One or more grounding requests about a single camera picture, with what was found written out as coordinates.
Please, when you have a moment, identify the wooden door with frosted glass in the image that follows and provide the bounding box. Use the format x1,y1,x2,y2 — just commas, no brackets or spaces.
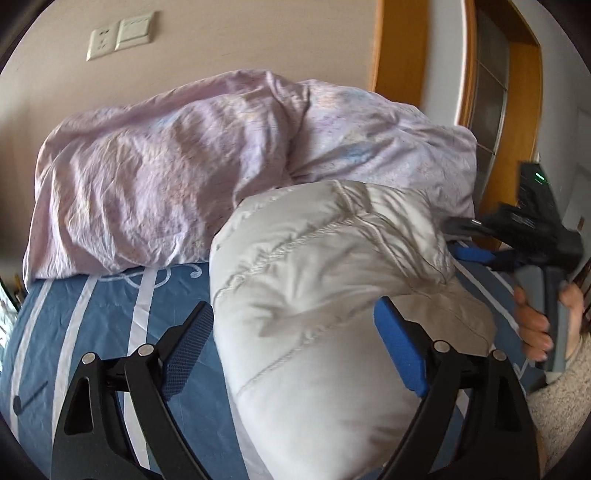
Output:
372,0,543,220

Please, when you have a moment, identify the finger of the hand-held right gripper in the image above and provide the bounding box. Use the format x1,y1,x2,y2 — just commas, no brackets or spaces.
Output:
442,215,505,241
449,243,525,274

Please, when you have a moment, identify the white wall light switch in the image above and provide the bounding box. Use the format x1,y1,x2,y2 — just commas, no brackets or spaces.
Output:
113,11,156,51

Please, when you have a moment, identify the white puffer jacket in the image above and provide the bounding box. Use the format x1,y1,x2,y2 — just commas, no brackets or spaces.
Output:
209,179,497,480

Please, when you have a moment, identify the person's right hand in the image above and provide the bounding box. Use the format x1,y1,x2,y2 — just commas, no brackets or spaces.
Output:
513,281,588,364

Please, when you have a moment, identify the pink floral duvet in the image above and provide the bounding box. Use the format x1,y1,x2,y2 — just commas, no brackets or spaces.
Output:
23,69,478,283

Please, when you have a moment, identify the blue white striped bedsheet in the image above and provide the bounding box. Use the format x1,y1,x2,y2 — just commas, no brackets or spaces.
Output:
0,244,548,480

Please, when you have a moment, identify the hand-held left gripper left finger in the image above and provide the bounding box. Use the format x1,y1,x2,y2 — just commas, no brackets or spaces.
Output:
51,300,215,480

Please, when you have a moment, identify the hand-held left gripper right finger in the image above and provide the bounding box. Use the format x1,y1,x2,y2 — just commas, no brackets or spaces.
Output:
373,296,541,480

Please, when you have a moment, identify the person's right forearm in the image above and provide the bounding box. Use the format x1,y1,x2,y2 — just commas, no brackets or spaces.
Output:
525,336,591,469

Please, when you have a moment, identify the white wall socket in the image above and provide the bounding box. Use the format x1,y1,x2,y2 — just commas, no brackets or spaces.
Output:
85,25,117,62

